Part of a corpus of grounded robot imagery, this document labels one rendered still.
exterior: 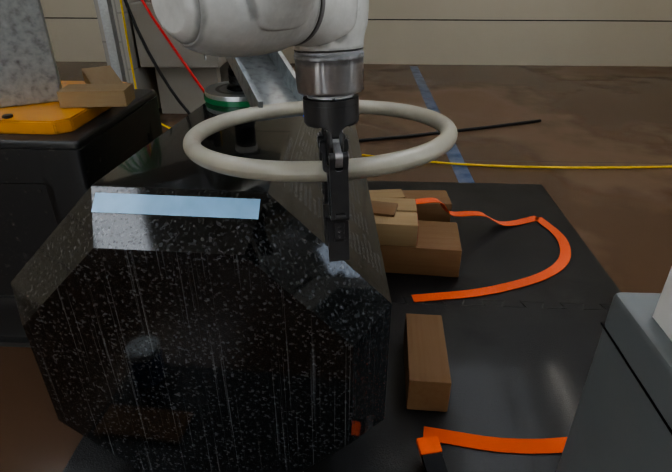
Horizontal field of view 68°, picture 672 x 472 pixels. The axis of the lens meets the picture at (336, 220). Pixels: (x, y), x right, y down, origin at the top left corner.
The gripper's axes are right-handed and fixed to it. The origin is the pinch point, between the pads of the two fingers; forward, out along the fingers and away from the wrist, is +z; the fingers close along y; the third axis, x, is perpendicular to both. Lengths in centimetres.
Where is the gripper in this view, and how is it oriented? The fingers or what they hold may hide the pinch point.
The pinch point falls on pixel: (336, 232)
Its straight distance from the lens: 75.0
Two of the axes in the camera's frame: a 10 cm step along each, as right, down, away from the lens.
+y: -1.3, -3.9, 9.1
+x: -9.9, 0.9, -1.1
